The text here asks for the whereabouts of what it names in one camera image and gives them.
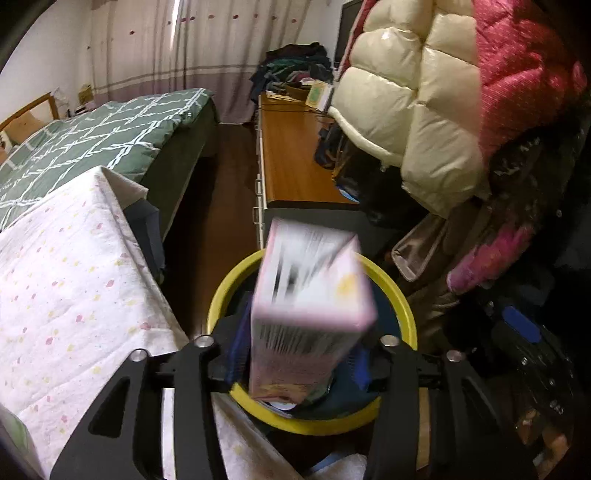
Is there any pink white carton box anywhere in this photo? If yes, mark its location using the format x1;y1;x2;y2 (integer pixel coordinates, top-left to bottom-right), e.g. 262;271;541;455
249;219;378;404

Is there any green and white carton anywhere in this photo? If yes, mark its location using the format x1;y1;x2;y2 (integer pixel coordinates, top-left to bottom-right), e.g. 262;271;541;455
1;406;38;479

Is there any yellow rimmed dark trash bin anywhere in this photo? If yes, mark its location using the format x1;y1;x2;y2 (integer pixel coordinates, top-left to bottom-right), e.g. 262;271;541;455
205;250;418;436

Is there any white dotted tablecloth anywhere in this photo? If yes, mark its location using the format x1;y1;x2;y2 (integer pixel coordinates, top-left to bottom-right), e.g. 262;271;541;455
1;167;297;479

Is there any long wooden top cabinet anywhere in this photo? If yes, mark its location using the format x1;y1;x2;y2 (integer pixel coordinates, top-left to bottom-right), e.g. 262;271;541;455
252;93;367;246

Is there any green plaid quilt bed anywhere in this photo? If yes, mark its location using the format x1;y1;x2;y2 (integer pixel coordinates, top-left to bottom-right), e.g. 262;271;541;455
1;88;218;233

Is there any cream puffer jacket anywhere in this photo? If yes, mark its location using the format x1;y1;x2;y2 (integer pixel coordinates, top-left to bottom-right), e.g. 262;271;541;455
329;0;485;217

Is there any pile of dark clothes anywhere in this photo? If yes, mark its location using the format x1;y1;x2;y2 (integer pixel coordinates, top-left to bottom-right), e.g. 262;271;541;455
249;42;334;104

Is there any brown tissue box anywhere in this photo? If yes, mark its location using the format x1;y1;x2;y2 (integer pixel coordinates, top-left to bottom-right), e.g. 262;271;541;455
78;84;94;106

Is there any wooden bed headboard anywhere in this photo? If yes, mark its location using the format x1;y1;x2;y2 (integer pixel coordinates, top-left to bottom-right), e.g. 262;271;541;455
0;92;60;130

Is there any red dotted quilted jacket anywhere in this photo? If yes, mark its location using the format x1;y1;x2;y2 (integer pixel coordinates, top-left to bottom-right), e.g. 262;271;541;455
474;1;588;163

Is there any pink and white curtain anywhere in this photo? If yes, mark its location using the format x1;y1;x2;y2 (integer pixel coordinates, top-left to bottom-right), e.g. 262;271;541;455
89;0;310;124

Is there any black television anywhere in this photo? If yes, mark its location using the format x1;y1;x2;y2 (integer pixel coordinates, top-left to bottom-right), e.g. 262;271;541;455
334;0;363;70

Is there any green picture frame box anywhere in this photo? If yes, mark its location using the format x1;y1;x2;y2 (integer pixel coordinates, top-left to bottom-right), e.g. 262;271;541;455
305;80;335;112

